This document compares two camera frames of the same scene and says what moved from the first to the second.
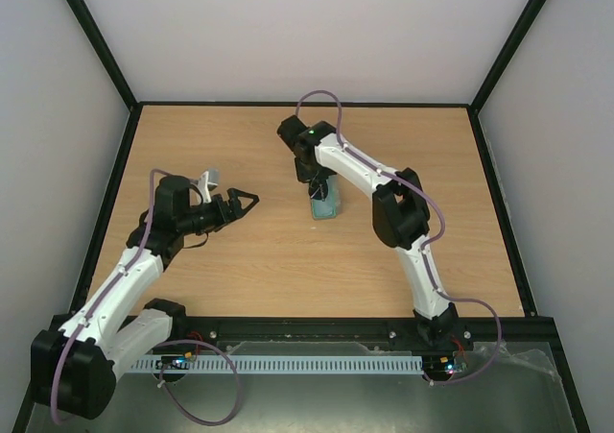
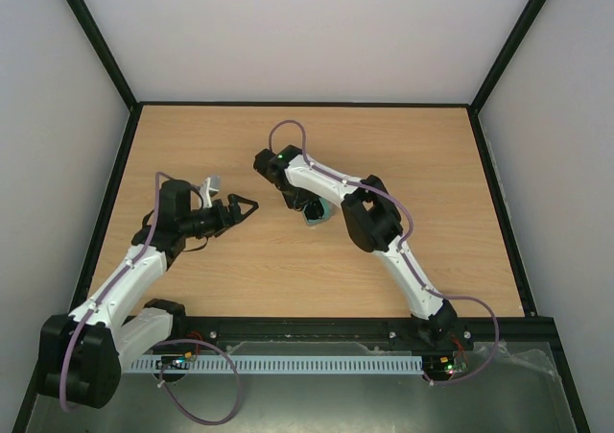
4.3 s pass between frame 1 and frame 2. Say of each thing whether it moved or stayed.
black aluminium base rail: stayed
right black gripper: moved
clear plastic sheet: stayed
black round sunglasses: moved
